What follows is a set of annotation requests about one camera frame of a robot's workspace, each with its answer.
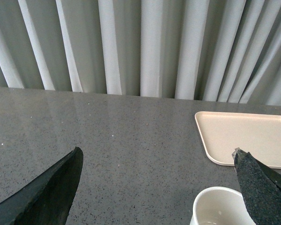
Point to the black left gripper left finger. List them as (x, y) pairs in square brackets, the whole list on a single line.
[(47, 199)]

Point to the white smiley mug black handle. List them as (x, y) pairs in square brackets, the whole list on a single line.
[(220, 206)]

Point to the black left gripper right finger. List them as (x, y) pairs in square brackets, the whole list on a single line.
[(260, 187)]

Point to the cream rectangular tray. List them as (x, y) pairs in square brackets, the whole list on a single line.
[(223, 132)]

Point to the white pleated curtain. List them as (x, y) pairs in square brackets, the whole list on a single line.
[(210, 50)]

